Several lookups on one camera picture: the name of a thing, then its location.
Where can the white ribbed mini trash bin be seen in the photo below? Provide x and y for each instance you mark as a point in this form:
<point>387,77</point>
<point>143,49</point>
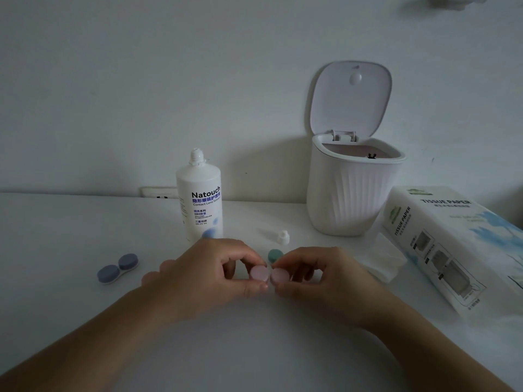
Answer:
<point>351,187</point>

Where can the person's left hand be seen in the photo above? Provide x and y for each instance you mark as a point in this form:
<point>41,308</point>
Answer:
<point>196,277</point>

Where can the person's right hand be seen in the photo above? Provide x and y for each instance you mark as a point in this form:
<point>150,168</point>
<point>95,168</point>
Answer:
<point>339,285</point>

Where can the pink contact lens case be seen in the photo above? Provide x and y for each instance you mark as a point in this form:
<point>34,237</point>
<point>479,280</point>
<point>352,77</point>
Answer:
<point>262,274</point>

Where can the white lens solution bottle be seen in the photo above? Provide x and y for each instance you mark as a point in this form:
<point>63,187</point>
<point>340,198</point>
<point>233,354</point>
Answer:
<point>199,204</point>

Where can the person's right forearm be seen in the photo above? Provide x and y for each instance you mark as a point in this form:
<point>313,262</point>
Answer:
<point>433,355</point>

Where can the small clear dropper bottle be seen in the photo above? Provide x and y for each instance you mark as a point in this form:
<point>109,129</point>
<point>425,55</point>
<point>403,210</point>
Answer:
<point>278,235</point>

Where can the person's right thumb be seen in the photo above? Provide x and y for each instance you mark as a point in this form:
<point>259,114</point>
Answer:
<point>292,289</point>

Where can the white tissue sheet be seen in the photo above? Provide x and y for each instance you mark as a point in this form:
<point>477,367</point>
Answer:
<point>382,259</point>

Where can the person's left forearm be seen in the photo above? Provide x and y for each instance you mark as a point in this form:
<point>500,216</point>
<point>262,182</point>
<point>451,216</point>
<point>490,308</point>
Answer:
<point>81,347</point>

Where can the white wall power outlet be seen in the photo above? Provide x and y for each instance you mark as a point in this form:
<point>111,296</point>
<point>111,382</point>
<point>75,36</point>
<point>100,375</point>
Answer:
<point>159,193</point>

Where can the blue contact lens case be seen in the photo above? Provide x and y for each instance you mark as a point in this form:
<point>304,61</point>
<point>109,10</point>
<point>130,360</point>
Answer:
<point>118,268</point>

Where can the person's left thumb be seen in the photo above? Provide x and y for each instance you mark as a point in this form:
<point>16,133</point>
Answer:
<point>249,287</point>

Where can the green contact lens case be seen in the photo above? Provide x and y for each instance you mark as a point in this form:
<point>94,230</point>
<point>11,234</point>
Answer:
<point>276,255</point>

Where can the white tissue paper box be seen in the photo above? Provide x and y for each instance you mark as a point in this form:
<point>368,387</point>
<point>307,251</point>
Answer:
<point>453,249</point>

